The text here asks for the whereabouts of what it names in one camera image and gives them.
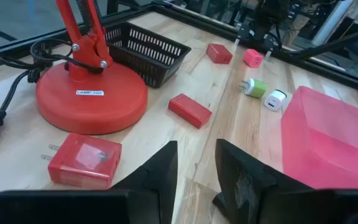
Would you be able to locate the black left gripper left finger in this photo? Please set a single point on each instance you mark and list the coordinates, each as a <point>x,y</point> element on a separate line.
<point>154,186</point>

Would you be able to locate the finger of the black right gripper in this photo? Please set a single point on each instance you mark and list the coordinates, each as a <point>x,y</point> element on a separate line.
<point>268,54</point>
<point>236,42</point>

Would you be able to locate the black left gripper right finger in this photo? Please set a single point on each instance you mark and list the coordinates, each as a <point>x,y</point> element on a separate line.
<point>253,193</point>

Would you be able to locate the red rectangular block charger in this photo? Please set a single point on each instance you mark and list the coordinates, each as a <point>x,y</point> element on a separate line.
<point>190,110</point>

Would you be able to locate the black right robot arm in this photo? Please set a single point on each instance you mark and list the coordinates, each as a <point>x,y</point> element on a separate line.
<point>270,12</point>

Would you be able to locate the small red cube charger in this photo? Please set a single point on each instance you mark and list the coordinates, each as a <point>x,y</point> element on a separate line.
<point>219,53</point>

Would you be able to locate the person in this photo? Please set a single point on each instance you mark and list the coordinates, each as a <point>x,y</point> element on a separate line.
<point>294,29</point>

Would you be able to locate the black metal strut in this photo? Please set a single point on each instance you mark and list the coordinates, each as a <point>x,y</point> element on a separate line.
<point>331,45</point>

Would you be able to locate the translucent red power adapter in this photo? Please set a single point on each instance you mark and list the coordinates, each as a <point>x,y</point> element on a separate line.
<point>85,161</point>

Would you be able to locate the black plastic slotted basket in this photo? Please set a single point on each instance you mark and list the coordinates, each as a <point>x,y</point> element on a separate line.
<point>148,53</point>

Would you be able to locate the translucent pink plastic bin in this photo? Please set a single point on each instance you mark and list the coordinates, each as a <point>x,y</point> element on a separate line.
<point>331,146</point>

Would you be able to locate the red desk lamp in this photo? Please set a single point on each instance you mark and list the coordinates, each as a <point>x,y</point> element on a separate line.
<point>89,99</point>

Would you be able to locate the pink cube wall charger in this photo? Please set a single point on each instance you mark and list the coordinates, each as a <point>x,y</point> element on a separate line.
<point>253,58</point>

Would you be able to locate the white cube wall charger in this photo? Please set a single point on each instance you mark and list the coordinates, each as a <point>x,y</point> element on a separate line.
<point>274,100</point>

